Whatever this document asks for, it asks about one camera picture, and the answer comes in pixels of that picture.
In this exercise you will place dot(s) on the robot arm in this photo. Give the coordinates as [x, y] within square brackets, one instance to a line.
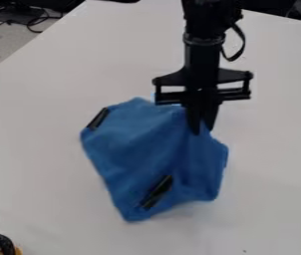
[206, 16]

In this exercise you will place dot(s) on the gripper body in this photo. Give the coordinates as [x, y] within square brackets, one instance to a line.
[202, 76]

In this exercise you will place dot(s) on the blue cloth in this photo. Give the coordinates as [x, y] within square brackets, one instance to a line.
[153, 159]

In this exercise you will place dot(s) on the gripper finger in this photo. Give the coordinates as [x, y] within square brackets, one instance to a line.
[194, 116]
[212, 113]

